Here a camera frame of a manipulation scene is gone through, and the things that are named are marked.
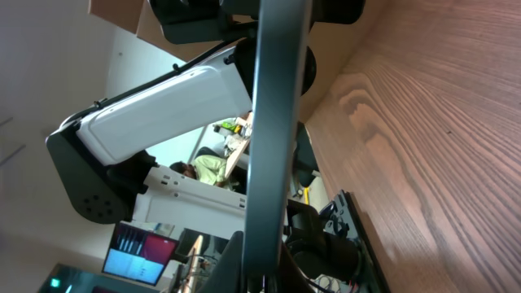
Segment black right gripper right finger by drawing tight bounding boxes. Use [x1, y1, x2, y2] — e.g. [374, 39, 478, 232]
[268, 243, 314, 293]

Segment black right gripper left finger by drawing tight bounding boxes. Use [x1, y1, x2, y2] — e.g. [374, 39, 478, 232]
[207, 231, 247, 293]

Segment turquoise screen smartphone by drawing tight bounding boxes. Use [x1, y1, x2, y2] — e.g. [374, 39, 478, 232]
[243, 0, 313, 277]

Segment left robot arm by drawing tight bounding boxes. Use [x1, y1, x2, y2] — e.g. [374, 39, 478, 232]
[46, 1, 364, 231]

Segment computer monitor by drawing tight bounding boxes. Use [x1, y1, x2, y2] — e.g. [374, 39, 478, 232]
[102, 223, 179, 286]

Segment seated person in green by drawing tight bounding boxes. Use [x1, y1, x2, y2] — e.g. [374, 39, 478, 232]
[169, 155, 230, 190]

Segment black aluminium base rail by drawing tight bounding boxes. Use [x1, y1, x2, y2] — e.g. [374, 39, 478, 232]
[284, 190, 391, 293]

